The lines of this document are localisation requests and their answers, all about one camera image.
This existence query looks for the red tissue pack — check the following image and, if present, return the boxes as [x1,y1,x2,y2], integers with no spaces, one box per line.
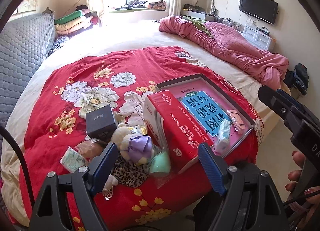
[143,90,214,174]

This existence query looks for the small clear packet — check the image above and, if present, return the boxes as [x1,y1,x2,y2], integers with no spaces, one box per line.
[215,119,231,155]

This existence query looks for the grey shallow box tray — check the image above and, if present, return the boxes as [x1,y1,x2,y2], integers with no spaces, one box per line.
[155,73,256,159]

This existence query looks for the black cable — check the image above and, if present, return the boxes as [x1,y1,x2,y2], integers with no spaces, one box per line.
[0,123,36,209]

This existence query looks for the leopard print scrunchie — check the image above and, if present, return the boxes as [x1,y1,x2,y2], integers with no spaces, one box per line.
[111,155,149,188]

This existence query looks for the vanity mirror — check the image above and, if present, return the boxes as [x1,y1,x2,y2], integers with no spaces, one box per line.
[195,0,217,15]

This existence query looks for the dark clothes on chair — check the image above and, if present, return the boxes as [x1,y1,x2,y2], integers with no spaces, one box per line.
[283,63,309,96]

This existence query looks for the small black box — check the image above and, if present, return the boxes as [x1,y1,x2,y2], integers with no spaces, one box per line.
[86,104,118,142]

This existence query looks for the yellow snack packet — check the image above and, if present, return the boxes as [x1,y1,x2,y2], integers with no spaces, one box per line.
[127,125,148,135]

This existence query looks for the dark patterned pillow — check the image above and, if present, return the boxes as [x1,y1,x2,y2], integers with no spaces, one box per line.
[48,36,70,56]

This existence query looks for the floral wall painting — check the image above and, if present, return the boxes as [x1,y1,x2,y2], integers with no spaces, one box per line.
[13,0,38,14]

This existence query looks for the wall mounted television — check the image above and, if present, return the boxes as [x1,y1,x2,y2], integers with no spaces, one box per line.
[239,0,278,25]

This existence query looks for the stack of folded blankets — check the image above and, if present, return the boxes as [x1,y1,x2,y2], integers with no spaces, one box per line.
[54,5,101,37]

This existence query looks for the white drawer cabinet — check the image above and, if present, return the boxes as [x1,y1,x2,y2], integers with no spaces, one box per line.
[242,25,276,52]

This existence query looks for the pink mask packet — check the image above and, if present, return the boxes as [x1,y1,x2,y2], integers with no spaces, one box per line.
[226,110,246,133]

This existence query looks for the green cloth on duvet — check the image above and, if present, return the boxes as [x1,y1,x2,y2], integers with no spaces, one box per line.
[182,15,213,37]

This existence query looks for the pink and blue book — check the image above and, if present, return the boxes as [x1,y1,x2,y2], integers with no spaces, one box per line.
[164,78,251,156]

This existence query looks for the right hand red nails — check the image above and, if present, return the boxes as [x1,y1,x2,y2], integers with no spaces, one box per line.
[285,151,319,230]

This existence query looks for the beige bed sheet mattress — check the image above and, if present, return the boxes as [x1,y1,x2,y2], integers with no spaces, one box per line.
[1,21,280,230]

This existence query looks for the green white tissue packet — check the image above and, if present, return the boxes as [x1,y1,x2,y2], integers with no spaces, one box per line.
[60,146,88,173]

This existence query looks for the pink quilted duvet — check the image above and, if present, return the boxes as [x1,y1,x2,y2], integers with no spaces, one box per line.
[159,15,289,90]

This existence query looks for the plush toy purple dress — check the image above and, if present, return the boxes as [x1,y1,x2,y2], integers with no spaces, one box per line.
[111,123,155,165]

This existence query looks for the grey quilted headboard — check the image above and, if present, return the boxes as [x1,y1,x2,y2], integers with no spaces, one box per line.
[0,9,55,126]

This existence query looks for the red floral blanket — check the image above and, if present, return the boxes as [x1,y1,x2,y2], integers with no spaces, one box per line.
[24,46,259,230]

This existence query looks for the clothes on window sill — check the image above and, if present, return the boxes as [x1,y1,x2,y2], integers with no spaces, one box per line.
[115,0,167,11]

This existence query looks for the mint green sponge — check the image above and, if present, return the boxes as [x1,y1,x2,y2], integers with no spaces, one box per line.
[149,151,171,177]

